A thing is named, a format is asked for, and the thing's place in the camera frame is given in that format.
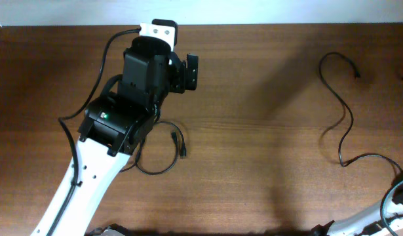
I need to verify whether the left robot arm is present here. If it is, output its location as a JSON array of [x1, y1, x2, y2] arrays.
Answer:
[[33, 36, 199, 235]]

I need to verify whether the black usb cable short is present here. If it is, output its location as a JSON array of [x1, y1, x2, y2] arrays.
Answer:
[[120, 121, 187, 176]]

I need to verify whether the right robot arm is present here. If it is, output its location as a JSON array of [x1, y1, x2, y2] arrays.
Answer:
[[308, 171, 403, 236]]

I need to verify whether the black usb cable long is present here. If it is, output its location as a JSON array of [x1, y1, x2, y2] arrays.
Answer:
[[318, 51, 403, 174]]

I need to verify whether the black device at table edge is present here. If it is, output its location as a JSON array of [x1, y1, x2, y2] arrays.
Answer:
[[85, 224, 134, 236]]

